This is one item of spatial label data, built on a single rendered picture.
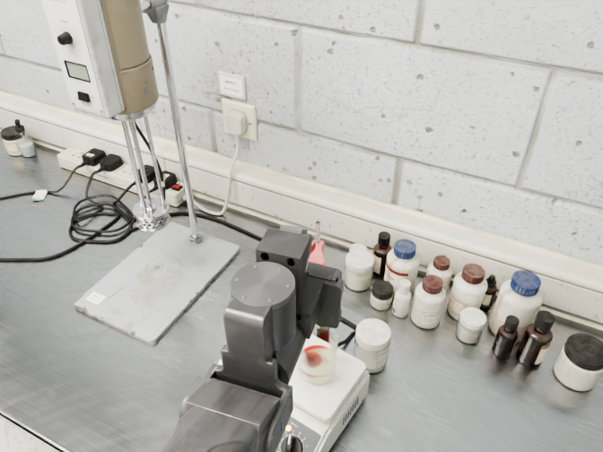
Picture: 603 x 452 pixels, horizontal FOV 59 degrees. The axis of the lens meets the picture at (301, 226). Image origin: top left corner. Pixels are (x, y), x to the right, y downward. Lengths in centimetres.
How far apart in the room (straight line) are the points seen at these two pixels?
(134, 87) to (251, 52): 33
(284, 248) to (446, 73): 56
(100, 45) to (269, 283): 48
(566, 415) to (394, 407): 28
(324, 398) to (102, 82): 56
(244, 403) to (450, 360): 60
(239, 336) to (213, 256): 71
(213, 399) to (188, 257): 72
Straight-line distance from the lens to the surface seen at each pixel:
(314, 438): 82
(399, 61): 99
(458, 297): 103
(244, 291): 46
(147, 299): 109
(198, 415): 45
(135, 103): 88
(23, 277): 125
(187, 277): 112
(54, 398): 101
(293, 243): 49
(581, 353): 100
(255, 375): 49
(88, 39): 81
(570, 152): 99
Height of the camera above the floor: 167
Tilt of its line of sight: 39 degrees down
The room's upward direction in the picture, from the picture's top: straight up
